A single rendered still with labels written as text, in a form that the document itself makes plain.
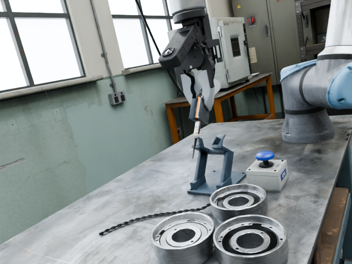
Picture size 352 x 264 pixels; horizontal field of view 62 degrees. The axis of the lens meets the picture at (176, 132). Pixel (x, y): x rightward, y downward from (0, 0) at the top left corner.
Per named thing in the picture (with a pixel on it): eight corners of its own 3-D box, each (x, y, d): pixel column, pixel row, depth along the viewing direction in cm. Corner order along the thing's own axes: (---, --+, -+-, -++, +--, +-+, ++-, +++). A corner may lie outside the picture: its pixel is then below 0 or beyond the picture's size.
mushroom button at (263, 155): (273, 177, 63) (270, 155, 62) (255, 176, 66) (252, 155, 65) (278, 170, 66) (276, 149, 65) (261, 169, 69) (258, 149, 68)
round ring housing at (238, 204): (276, 205, 57) (273, 185, 56) (257, 235, 49) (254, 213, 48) (227, 199, 63) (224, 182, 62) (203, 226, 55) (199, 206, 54)
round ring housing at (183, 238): (143, 266, 47) (138, 244, 46) (174, 229, 56) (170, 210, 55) (203, 278, 42) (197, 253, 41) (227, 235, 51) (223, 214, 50)
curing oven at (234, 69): (235, 90, 263) (222, 14, 249) (179, 97, 299) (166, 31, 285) (259, 79, 311) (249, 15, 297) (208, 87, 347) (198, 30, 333)
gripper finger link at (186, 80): (208, 107, 72) (205, 68, 69) (195, 113, 67) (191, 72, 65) (198, 106, 74) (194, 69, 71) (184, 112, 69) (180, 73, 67)
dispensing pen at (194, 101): (181, 155, 63) (193, 84, 67) (192, 160, 66) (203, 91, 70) (189, 156, 62) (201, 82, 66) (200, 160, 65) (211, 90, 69)
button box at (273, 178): (281, 191, 62) (277, 170, 61) (248, 189, 66) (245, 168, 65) (290, 176, 68) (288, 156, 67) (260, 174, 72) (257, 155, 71)
